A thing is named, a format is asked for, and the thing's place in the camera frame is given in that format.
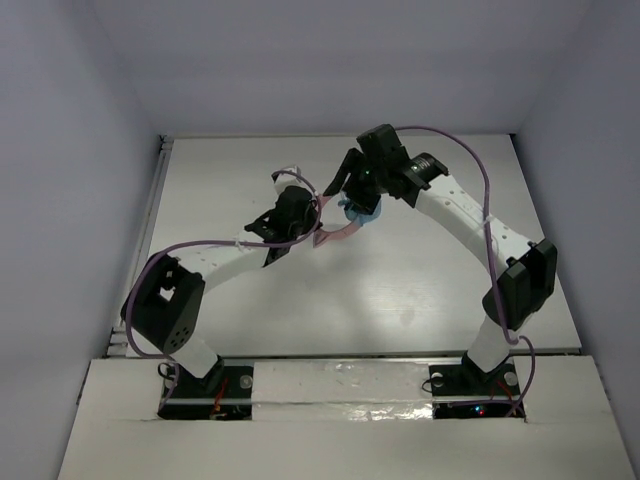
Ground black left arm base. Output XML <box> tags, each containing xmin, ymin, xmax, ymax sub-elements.
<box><xmin>157</xmin><ymin>362</ymin><xmax>254</xmax><ymax>421</ymax></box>

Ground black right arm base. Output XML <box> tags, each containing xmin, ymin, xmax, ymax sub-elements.
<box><xmin>421</xmin><ymin>355</ymin><xmax>526</xmax><ymax>420</ymax></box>

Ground white foam front panel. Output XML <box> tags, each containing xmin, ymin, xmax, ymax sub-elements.
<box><xmin>60</xmin><ymin>356</ymin><xmax>634</xmax><ymax>479</ymax></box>

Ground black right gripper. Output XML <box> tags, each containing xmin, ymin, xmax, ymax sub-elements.
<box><xmin>326</xmin><ymin>146</ymin><xmax>387</xmax><ymax>213</ymax></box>

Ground pink blue cat-ear headphones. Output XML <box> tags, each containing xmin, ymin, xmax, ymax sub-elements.
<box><xmin>313</xmin><ymin>193</ymin><xmax>382</xmax><ymax>248</ymax></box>

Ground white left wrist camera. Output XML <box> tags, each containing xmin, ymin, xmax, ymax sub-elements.
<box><xmin>271</xmin><ymin>165</ymin><xmax>305</xmax><ymax>195</ymax></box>

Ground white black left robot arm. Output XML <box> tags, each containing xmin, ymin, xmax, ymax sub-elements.
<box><xmin>121</xmin><ymin>185</ymin><xmax>318</xmax><ymax>394</ymax></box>

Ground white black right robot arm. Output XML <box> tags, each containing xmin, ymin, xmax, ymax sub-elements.
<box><xmin>313</xmin><ymin>124</ymin><xmax>558</xmax><ymax>393</ymax></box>

